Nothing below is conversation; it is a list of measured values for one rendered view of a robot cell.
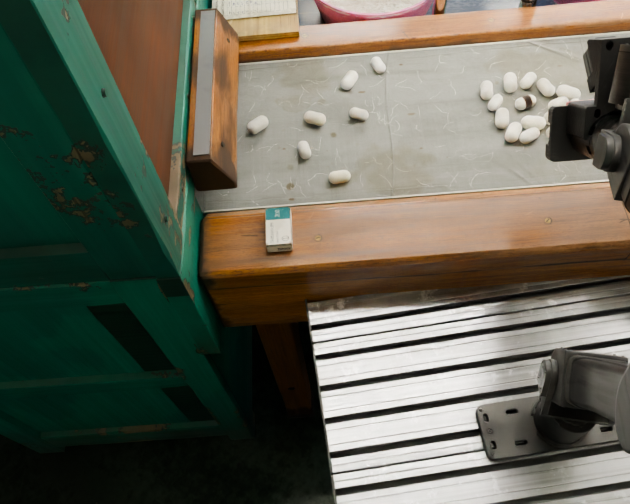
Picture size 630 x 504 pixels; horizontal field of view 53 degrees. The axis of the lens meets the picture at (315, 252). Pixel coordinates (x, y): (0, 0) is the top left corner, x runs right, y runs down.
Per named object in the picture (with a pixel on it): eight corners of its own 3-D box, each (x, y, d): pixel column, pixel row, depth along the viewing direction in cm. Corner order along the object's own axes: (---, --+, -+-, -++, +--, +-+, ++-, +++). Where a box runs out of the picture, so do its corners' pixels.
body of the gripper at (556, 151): (546, 105, 74) (570, 113, 67) (633, 98, 74) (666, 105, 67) (544, 159, 77) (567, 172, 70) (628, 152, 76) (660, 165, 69)
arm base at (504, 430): (484, 389, 76) (500, 448, 72) (645, 364, 76) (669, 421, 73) (473, 407, 83) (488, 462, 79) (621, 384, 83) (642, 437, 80)
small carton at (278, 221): (293, 250, 85) (291, 243, 84) (267, 252, 85) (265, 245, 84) (291, 214, 88) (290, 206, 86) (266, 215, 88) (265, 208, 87)
